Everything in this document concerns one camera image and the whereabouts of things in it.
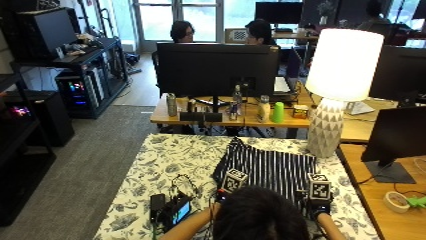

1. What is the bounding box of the person's left hand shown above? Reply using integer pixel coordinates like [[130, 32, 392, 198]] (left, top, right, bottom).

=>
[[214, 187, 236, 205]]

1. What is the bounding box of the person's right hand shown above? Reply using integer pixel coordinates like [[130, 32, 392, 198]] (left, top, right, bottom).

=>
[[304, 190, 334, 216]]

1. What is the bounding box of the white marker cube left glove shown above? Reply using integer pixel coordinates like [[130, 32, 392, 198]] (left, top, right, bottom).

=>
[[220, 168, 250, 194]]

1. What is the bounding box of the white marker cube glove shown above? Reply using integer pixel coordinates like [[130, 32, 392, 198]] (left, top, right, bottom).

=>
[[220, 168, 250, 194], [306, 172, 332, 202]]

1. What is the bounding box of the white marker cube right glove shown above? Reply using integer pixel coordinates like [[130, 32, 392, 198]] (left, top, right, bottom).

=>
[[306, 172, 332, 202]]

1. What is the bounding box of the the person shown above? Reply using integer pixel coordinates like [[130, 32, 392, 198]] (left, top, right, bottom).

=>
[[158, 168, 348, 240]]

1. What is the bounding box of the black white striped cloth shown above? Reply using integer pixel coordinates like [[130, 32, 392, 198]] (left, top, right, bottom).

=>
[[211, 136, 319, 214]]

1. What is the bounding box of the black power pack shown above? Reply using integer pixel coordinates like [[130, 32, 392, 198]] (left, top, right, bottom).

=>
[[149, 193, 166, 224]]

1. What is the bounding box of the wooden side desk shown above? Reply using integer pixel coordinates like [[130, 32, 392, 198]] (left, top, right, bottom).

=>
[[336, 143, 426, 240]]

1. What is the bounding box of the floral blue white tablecloth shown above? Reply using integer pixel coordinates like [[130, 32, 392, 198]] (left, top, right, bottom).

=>
[[91, 133, 380, 240]]

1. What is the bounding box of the roll of beige tape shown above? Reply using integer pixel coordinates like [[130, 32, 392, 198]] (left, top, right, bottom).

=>
[[382, 191, 411, 214]]

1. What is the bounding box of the green plastic tool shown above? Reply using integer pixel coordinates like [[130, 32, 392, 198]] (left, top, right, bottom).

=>
[[405, 195, 426, 210]]

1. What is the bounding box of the black flat box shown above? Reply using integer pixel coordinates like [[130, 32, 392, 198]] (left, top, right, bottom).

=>
[[178, 111, 223, 123]]

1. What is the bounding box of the black monitor on grey stand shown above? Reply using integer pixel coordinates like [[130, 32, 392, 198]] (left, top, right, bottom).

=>
[[359, 105, 426, 185]]

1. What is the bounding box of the white bottle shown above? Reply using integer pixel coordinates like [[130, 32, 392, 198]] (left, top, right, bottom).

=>
[[256, 94, 271, 124]]

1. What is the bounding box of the green plastic cup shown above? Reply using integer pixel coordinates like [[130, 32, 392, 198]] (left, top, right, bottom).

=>
[[270, 101, 286, 124]]

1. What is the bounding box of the small yellow box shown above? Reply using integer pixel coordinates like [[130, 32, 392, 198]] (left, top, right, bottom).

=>
[[291, 104, 310, 120]]

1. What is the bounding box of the grey metal can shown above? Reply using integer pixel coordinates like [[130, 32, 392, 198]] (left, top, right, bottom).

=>
[[165, 92, 178, 118]]

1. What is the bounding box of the clear bottle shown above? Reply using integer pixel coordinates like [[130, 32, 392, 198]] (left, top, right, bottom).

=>
[[231, 84, 243, 107]]

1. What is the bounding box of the large black monitor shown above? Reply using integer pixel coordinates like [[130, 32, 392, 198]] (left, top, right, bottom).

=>
[[155, 42, 280, 114]]

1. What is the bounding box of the white table lamp patterned base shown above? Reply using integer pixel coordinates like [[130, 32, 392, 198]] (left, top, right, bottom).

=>
[[303, 28, 386, 159]]

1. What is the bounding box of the computer tower with coloured lights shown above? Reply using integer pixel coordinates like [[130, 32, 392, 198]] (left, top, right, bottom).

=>
[[54, 68, 106, 111]]

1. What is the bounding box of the black shelf rack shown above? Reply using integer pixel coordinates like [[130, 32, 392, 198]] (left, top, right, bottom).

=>
[[10, 37, 130, 120]]

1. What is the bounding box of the black low shelf unit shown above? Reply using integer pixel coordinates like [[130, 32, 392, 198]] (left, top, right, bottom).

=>
[[0, 73, 58, 228]]

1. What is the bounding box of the checkerboard calibration board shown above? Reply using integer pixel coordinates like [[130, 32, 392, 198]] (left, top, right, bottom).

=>
[[223, 27, 250, 44]]

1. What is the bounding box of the black distant monitor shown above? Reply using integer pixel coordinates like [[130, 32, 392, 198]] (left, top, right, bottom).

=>
[[254, 1, 304, 25]]

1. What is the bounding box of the large black case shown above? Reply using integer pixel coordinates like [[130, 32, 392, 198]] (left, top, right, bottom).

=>
[[0, 6, 82, 63]]

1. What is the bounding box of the black cable bundle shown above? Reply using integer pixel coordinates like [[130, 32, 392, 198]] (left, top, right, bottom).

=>
[[169, 173, 200, 201]]

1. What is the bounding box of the black recording device with screen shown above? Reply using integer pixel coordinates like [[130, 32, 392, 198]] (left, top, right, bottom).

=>
[[158, 194, 194, 233]]

